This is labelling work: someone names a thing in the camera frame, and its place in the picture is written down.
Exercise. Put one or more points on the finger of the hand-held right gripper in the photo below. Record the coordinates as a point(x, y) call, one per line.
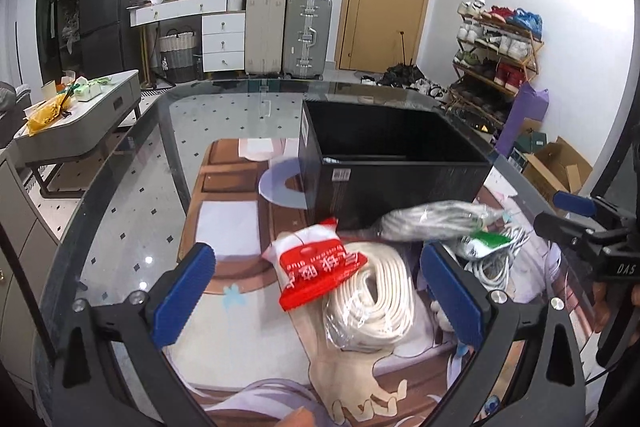
point(560, 229)
point(575, 203)

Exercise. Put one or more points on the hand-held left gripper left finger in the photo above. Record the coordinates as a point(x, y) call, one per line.
point(185, 294)

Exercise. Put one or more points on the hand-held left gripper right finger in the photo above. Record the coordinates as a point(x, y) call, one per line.
point(450, 299)

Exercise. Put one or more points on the black storage box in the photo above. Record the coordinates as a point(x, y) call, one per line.
point(400, 189)

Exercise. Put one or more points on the red and white packet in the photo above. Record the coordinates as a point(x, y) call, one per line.
point(315, 272)

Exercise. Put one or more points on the person's right hand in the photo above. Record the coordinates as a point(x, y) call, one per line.
point(601, 307)

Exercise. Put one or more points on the open cardboard box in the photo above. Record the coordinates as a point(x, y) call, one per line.
point(555, 172)

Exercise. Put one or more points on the printed desk mat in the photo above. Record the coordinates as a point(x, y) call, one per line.
point(235, 267)

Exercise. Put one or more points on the dark green box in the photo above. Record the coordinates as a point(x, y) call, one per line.
point(530, 147)

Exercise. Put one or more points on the purple bag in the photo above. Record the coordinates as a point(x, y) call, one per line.
point(525, 117)

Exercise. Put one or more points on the wooden shoe rack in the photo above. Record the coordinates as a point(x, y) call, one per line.
point(532, 57)

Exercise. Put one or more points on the grey side cabinet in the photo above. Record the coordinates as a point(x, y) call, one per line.
point(20, 267)

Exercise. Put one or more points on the rows of shoes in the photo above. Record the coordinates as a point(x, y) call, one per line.
point(500, 42)

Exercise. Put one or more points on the shoes on floor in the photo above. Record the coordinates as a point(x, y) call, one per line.
point(430, 88)

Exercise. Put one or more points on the grey coffee table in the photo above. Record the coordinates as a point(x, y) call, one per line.
point(80, 127)

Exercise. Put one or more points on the black umbrella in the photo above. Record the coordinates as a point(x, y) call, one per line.
point(402, 74)

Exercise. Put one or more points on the green white packets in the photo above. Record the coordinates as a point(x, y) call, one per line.
point(90, 89)

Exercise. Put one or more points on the yellow plastic bag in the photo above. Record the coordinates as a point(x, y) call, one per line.
point(45, 117)

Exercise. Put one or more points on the wicker basket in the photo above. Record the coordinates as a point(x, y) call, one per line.
point(177, 54)

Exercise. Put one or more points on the white vanity desk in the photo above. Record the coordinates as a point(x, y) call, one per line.
point(222, 37)

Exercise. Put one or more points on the beige suitcase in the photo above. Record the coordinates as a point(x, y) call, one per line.
point(265, 32)

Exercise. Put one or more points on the silver suitcase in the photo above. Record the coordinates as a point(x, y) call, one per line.
point(307, 37)

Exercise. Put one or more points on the dark refrigerator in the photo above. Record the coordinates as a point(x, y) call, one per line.
point(112, 7)

